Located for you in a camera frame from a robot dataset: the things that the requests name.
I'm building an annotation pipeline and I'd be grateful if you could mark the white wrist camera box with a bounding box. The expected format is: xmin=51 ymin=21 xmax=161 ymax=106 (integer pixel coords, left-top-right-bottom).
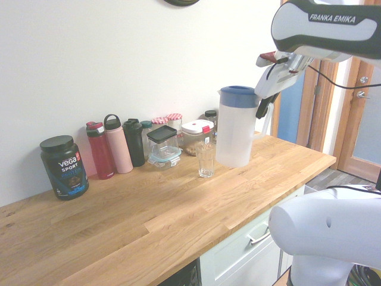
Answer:
xmin=255 ymin=51 xmax=288 ymax=69

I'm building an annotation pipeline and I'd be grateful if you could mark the wooden glass panel door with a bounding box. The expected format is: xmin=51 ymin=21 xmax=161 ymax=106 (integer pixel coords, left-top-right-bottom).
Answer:
xmin=335 ymin=55 xmax=381 ymax=183

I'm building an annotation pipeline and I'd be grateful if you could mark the black lid square container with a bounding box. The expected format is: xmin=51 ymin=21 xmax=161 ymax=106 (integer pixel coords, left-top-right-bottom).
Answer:
xmin=146 ymin=125 xmax=180 ymax=159

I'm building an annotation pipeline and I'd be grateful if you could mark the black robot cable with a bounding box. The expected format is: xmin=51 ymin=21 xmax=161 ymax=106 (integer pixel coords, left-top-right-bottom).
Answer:
xmin=266 ymin=58 xmax=381 ymax=91

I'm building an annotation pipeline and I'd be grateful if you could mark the black shaker bottle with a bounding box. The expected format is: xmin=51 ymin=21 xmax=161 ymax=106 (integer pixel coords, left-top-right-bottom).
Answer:
xmin=122 ymin=117 xmax=147 ymax=168

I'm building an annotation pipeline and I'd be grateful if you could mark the white lid cereal container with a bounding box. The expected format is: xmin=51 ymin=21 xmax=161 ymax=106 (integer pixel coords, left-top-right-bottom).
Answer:
xmin=180 ymin=120 xmax=216 ymax=157

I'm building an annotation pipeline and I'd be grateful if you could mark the red water bottle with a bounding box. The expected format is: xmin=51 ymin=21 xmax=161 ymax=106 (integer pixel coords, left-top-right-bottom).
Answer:
xmin=85 ymin=120 xmax=115 ymax=181

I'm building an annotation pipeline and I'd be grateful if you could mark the wooden door frame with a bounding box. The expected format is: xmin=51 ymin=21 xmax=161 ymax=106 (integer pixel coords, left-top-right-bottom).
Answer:
xmin=295 ymin=58 xmax=341 ymax=158

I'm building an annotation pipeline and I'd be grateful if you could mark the white cabinet drawer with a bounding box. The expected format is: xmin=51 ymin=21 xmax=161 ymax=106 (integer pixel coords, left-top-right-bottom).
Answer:
xmin=199 ymin=184 xmax=307 ymax=286

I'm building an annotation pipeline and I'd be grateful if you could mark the black round wall clock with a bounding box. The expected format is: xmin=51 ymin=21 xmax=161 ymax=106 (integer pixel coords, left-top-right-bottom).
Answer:
xmin=161 ymin=0 xmax=202 ymax=7

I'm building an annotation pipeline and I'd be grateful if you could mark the black dishwasher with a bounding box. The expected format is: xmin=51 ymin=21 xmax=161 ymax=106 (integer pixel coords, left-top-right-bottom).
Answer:
xmin=157 ymin=258 xmax=202 ymax=286

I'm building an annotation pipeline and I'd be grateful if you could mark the clear faceted drinking glass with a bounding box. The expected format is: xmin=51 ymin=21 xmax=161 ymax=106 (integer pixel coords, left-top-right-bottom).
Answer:
xmin=196 ymin=142 xmax=217 ymax=179

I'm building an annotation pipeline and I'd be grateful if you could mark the pink water bottle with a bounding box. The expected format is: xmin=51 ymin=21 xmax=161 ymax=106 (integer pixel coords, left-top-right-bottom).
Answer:
xmin=102 ymin=113 xmax=134 ymax=175

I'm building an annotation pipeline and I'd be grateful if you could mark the translucent pitcher with blue lid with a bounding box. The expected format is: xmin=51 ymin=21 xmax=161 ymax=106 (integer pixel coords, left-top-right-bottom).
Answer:
xmin=214 ymin=85 xmax=273 ymax=169

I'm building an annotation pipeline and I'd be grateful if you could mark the silver drawer handle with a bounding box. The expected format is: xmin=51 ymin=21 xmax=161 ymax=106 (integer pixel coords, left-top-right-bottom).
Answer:
xmin=246 ymin=228 xmax=273 ymax=246

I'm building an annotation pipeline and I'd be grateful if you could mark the black protein powder tub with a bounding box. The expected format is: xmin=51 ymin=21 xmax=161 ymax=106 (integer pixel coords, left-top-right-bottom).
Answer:
xmin=39 ymin=134 xmax=90 ymax=201

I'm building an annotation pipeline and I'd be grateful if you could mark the black lid glass jar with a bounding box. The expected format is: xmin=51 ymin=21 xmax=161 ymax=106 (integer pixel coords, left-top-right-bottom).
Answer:
xmin=204 ymin=110 xmax=219 ymax=144

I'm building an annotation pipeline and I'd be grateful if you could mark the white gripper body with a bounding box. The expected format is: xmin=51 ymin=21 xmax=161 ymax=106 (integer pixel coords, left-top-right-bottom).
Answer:
xmin=254 ymin=61 xmax=301 ymax=100

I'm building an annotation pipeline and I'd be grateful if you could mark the bundle of floor cables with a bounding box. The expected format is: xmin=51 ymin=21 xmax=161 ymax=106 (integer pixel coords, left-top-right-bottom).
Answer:
xmin=347 ymin=263 xmax=381 ymax=286

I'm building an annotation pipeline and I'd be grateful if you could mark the teal lid glass container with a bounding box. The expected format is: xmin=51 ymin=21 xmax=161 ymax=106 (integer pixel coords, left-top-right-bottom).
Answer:
xmin=147 ymin=147 xmax=183 ymax=171

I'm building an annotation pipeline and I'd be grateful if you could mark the green lid glass jar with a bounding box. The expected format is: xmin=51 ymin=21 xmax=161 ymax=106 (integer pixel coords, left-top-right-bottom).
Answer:
xmin=139 ymin=120 xmax=154 ymax=160

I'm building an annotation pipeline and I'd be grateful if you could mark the red checkered lid jar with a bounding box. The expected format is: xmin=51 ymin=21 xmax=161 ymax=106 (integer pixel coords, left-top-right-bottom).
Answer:
xmin=151 ymin=116 xmax=170 ymax=132
xmin=165 ymin=113 xmax=183 ymax=147

